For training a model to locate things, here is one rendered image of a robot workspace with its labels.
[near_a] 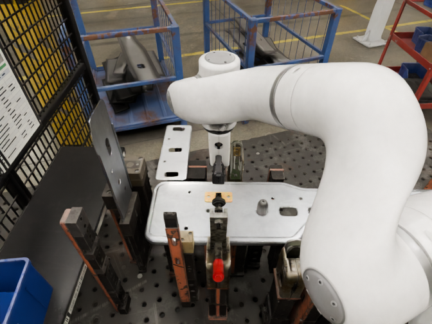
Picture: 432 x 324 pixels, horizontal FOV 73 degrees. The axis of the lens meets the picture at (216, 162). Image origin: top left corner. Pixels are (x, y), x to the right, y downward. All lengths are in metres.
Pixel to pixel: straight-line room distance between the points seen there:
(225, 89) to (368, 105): 0.25
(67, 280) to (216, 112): 0.52
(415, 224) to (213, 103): 0.33
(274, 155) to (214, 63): 0.96
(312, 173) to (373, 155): 1.15
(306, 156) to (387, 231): 1.26
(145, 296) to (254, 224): 0.46
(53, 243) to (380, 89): 0.78
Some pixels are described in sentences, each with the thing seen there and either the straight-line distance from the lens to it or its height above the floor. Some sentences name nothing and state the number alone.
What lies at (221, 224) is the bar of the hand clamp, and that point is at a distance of 0.60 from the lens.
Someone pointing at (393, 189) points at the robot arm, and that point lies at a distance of 0.30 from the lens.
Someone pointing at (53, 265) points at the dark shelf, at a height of 1.03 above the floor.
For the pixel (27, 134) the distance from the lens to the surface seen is 1.00.
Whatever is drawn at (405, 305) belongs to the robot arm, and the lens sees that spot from 0.31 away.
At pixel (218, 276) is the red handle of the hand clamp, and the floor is 1.15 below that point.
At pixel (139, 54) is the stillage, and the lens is 3.01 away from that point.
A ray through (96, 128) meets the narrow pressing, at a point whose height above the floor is 1.31.
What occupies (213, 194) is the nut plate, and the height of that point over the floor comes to 1.00.
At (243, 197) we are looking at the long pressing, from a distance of 0.90.
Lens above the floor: 1.70
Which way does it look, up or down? 44 degrees down
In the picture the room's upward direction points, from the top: straight up
